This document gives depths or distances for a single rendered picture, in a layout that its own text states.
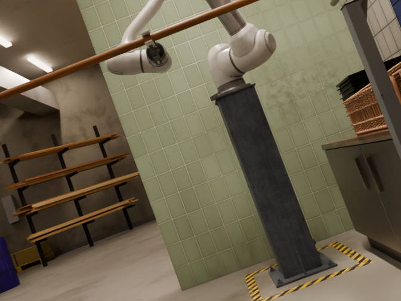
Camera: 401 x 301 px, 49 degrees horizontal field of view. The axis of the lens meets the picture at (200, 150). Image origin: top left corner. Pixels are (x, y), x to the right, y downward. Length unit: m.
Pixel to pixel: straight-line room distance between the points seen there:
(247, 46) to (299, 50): 0.78
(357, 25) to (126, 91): 1.91
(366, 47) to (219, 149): 1.69
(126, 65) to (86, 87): 9.99
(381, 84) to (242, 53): 1.09
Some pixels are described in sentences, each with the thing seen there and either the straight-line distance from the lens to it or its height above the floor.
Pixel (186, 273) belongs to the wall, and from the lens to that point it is 2.92.
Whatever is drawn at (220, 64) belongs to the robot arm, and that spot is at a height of 1.16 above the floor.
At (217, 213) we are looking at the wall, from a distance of 2.84.
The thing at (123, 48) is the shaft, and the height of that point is 1.19.
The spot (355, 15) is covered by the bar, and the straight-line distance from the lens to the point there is 1.32.
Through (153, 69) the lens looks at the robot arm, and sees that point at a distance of 1.96.
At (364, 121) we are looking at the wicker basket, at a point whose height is 0.63.
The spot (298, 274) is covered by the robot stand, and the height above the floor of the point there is 0.01.
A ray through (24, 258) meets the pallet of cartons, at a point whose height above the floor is 0.26.
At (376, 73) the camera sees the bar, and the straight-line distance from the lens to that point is 1.30.
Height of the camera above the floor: 0.65
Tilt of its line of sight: 3 degrees up
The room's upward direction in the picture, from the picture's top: 20 degrees counter-clockwise
